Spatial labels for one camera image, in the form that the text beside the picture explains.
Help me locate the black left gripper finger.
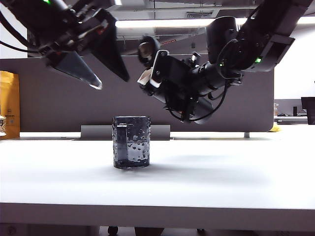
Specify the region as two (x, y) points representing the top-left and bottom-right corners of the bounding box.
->
(91, 8), (130, 83)

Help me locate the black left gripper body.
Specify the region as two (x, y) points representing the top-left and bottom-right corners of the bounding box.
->
(36, 7), (109, 65)

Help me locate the right gripper finger with white pad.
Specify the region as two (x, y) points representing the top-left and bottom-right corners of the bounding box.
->
(149, 49), (170, 89)

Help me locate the left gripper finger with clear tip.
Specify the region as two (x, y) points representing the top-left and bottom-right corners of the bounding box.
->
(47, 51), (103, 90)

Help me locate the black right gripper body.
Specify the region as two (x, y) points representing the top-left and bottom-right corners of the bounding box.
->
(161, 55), (210, 100)

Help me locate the black thermos flask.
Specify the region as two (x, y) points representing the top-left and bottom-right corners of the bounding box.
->
(137, 36), (215, 125)

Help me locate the grey desk partition panel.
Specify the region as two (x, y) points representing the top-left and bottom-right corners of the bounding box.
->
(0, 54), (275, 134)

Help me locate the long ceiling light strip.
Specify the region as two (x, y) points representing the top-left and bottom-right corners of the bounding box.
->
(114, 16), (315, 29)

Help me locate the ceiling air vent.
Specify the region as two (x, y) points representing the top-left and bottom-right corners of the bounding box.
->
(186, 11), (214, 20)

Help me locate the yellow paper bag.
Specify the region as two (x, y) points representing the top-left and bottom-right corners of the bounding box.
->
(0, 70), (21, 141)

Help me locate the textured clear glass mug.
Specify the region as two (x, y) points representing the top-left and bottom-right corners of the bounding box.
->
(112, 116), (151, 170)

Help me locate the small yellow object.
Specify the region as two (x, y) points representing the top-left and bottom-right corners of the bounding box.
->
(269, 123), (283, 134)

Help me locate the white background desk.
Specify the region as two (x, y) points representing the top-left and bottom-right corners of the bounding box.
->
(273, 115), (309, 126)

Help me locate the black computer monitor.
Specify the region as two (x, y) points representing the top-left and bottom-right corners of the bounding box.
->
(300, 96), (315, 126)

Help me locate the grey partition bracket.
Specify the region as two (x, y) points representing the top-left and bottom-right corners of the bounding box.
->
(80, 124), (171, 142)

